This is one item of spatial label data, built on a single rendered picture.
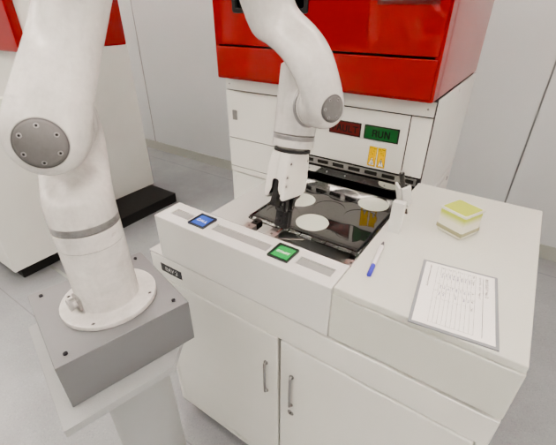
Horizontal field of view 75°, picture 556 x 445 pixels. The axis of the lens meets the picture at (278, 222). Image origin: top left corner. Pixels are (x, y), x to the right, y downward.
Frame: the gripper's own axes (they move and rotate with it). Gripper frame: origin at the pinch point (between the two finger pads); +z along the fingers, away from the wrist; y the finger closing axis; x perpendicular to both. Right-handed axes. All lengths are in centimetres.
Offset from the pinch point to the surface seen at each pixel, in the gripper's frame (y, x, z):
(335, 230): -28.0, 1.7, 10.2
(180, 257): 0.1, -31.9, 21.3
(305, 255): -4.5, 4.6, 9.0
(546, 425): -93, 81, 89
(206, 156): -221, -232, 52
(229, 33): -45, -58, -43
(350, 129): -56, -10, -16
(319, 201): -41.0, -11.0, 7.3
